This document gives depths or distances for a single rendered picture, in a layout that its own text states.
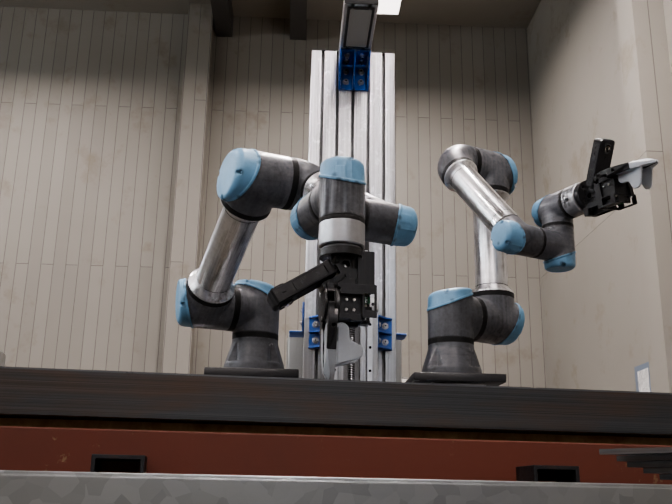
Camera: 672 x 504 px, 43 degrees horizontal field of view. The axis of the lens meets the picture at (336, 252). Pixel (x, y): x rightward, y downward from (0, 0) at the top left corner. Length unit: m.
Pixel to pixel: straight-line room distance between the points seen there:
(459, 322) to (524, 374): 7.74
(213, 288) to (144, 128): 8.55
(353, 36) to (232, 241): 0.79
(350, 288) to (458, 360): 0.84
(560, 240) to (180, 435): 1.34
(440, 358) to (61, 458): 1.34
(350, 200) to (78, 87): 9.66
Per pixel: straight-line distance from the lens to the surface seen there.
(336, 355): 1.29
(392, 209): 1.50
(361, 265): 1.33
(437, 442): 0.95
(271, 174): 1.79
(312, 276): 1.31
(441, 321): 2.13
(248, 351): 2.07
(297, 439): 0.92
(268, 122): 10.41
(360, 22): 2.36
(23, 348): 10.01
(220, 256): 1.94
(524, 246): 2.00
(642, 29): 7.26
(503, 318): 2.22
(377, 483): 0.60
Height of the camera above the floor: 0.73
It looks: 17 degrees up
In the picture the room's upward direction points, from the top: 1 degrees clockwise
